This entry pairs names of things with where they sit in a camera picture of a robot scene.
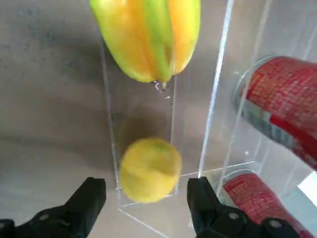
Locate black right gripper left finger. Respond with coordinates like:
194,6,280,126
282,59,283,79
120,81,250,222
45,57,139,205
0,177,107,238

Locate yellow lemon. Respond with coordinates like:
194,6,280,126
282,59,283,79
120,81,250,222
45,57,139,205
119,137,183,204

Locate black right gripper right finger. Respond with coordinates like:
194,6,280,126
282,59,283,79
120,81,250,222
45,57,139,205
187,176,302,238

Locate clear acrylic rack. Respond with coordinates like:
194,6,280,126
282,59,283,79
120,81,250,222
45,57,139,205
100,0,317,238

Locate yellow green starfruit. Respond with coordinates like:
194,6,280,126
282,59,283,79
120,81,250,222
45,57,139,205
89,0,202,84

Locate red cola drink bottle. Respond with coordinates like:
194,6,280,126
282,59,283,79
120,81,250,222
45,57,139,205
221,172,315,238
232,56,317,172

